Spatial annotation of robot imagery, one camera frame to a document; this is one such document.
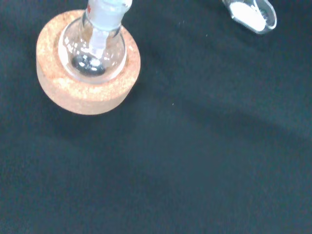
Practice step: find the glass round-bottom flask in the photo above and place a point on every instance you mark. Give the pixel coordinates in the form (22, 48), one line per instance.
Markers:
(80, 61)

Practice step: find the glass weighing funnel with powder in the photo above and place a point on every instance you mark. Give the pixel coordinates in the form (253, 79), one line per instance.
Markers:
(248, 14)

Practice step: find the black table cloth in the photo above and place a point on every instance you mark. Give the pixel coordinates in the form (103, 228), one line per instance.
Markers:
(195, 146)

